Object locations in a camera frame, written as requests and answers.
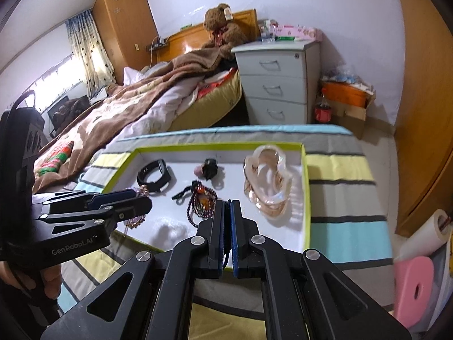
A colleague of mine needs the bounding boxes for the black hair tie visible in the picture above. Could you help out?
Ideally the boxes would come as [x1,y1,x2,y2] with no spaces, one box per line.
[172,180,199,202]

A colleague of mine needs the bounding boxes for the pale lilac quilt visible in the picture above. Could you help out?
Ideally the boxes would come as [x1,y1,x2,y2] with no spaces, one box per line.
[131,74,213,139]

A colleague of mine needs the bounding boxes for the person's left hand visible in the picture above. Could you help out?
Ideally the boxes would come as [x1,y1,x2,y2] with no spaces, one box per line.
[0,260,63,300]

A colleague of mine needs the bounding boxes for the black smart band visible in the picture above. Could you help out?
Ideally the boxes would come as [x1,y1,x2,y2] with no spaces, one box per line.
[137,159,174,194]

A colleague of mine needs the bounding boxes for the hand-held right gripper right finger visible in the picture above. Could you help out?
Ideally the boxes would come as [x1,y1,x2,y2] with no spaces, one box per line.
[228,200,413,340]

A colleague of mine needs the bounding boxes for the dark beaded bracelet orange beads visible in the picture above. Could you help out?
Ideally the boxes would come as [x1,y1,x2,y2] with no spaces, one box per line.
[186,180,218,227]

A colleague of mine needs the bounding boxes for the wooden wardrobe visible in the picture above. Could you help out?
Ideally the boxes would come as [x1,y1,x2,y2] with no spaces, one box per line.
[93,0,159,86]

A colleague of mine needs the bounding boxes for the brown printed blanket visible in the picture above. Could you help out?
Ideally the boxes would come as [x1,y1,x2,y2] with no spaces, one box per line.
[33,48,234,194]

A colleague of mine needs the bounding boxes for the patterned curtain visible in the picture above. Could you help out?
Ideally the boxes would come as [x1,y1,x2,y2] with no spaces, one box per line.
[65,10,116,94]

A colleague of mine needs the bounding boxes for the power strip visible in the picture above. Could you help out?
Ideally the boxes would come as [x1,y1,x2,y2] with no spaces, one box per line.
[146,37,170,51]

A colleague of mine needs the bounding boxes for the white paper roll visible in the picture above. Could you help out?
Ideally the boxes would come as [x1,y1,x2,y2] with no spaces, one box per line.
[394,209,452,266]

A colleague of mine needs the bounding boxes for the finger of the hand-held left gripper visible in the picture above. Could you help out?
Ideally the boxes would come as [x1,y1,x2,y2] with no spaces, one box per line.
[85,188,139,211]
[96,196,154,225]

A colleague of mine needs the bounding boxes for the clear plastic bag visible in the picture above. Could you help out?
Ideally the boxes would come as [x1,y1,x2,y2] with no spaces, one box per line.
[320,65,374,94]

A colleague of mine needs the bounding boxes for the yellow and red pillow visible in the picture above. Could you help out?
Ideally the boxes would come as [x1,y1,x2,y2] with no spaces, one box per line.
[193,67,243,114]

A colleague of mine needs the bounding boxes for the window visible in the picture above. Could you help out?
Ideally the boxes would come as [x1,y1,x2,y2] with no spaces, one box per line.
[21,55,89,114]

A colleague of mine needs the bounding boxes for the orange storage box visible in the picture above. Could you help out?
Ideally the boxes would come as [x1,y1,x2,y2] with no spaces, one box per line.
[322,82,368,109]

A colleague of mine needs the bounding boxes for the wooden headboard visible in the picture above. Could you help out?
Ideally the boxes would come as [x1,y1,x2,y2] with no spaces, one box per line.
[145,9,258,66]

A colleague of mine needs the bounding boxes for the striped bed sheet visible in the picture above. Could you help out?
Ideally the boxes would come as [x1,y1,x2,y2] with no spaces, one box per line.
[58,125,395,340]

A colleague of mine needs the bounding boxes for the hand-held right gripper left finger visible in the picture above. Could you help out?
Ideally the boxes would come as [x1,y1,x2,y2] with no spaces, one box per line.
[40,200,227,340]

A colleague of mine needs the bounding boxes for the clear jars on nightstand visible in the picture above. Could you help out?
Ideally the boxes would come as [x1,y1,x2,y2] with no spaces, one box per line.
[259,19,280,42]

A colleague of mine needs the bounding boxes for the clear pink plastic pouch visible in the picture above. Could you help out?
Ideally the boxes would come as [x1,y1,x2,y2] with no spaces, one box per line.
[243,144,294,218]

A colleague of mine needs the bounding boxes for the cola bottle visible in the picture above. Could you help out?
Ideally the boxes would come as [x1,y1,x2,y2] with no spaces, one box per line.
[314,90,333,124]

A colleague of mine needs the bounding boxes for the pink printed box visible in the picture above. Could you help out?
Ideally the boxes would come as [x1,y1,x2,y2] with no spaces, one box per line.
[276,24,323,41]

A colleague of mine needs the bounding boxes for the wooden door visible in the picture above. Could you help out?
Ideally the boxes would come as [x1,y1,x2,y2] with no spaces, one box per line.
[391,0,453,238]

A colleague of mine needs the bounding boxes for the black and pink hair accessory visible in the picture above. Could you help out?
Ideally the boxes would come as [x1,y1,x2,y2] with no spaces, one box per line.
[194,158,219,180]

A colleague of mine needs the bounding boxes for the pink rhinestone bracelet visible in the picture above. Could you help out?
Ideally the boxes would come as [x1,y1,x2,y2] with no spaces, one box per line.
[124,184,151,236]

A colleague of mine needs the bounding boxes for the grey nightstand with drawers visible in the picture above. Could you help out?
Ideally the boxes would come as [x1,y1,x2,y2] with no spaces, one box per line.
[232,39,322,126]

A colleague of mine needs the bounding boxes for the green tray with white inside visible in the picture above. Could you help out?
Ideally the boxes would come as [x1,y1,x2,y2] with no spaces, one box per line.
[95,142,312,268]

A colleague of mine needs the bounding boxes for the cardboard box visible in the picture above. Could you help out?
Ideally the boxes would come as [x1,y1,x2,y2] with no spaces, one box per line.
[331,95,376,139]

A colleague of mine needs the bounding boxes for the person's left forearm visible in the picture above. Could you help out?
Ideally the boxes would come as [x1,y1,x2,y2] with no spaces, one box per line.
[0,283,61,340]

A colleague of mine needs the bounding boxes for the pink stool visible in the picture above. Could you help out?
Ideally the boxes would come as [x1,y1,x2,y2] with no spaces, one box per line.
[394,257,435,330]

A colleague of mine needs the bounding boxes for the brown teddy bear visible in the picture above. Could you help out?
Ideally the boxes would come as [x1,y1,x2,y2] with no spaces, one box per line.
[202,3,250,59]

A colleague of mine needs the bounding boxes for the black monitor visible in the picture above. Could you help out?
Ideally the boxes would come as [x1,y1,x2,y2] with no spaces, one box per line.
[47,95,91,137]

